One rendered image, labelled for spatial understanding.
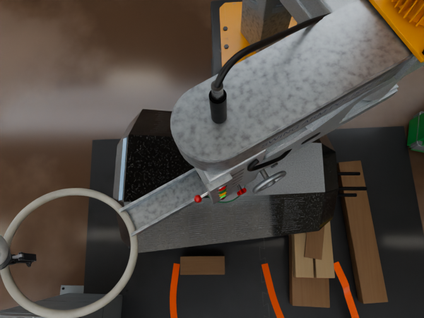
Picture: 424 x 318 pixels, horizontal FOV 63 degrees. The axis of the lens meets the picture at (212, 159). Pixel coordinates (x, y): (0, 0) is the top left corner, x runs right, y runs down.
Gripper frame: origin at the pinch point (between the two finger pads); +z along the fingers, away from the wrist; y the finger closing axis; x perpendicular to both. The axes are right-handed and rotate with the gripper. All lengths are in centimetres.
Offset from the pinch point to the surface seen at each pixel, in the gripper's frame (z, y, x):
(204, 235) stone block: 23, 87, 0
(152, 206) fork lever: -12, 56, 10
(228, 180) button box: -63, 68, -1
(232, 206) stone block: 3, 98, 8
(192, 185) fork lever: -19, 73, 14
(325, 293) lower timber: 56, 169, -48
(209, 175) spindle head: -65, 63, 1
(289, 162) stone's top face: -14, 127, 20
